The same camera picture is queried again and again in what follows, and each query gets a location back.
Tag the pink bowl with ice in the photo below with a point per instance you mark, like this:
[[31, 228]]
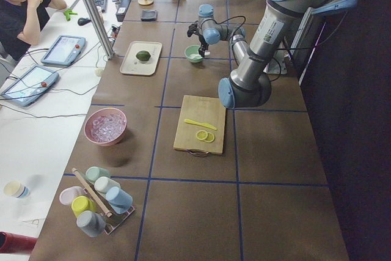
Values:
[[106, 127]]

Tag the red object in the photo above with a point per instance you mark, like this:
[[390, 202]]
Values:
[[12, 243]]

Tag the seated person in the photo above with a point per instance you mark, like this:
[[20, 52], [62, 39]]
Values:
[[22, 22]]

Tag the white rabbit tray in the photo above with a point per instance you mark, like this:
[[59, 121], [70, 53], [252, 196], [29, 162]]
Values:
[[131, 65]]

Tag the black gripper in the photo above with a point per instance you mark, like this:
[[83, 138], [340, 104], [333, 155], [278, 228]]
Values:
[[202, 43]]

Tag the yellow plastic knife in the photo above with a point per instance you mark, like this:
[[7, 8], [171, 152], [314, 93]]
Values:
[[201, 124]]

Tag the white cup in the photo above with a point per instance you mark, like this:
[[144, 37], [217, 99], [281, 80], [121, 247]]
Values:
[[103, 184]]

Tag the paper cup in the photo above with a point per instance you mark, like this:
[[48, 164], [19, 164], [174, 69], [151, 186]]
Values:
[[16, 189]]

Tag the white wire cup rack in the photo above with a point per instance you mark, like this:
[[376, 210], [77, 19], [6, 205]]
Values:
[[116, 220]]

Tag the grey cup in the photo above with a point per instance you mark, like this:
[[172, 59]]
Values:
[[91, 223]]

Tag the black computer mouse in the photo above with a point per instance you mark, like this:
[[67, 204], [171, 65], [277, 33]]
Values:
[[83, 21]]

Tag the teach pendant tablet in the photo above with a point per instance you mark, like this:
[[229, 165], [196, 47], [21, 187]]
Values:
[[30, 86], [64, 51]]

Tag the grey folded cloth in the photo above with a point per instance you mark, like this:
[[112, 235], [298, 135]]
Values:
[[149, 15]]

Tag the green clamp tool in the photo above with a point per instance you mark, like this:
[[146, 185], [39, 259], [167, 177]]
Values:
[[68, 14]]

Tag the lower teach pendant tablet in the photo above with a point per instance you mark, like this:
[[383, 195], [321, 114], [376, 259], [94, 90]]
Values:
[[30, 86]]

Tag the white plastic spoon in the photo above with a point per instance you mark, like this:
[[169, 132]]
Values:
[[198, 56]]

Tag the upper teach pendant tablet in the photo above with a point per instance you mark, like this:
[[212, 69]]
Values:
[[64, 51]]

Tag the lower lemon slice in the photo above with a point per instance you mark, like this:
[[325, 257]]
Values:
[[209, 138]]

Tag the lemon slice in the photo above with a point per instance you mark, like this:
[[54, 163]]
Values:
[[209, 138], [201, 135]]

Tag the pink cup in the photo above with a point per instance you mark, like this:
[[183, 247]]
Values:
[[67, 196]]

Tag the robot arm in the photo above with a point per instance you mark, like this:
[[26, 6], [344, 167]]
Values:
[[248, 85]]

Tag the aluminium frame post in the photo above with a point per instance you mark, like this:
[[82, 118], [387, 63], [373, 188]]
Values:
[[99, 28]]

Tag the upper lemon slice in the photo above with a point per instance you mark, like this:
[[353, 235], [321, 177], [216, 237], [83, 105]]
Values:
[[201, 135]]

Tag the green bowl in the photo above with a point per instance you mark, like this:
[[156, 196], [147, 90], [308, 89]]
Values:
[[191, 50]]

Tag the green cup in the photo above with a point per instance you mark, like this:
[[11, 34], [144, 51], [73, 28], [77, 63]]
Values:
[[93, 173]]

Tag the green avocado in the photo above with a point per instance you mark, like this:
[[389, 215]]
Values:
[[143, 56]]

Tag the yellow cup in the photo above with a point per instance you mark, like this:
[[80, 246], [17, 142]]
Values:
[[81, 204]]

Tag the bamboo cutting board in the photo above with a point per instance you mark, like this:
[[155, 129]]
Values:
[[201, 109]]

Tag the wooden rack rod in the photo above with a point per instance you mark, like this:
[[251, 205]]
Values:
[[87, 186]]

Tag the blue cup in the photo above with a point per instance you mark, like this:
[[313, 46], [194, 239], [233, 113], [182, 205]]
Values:
[[119, 200]]

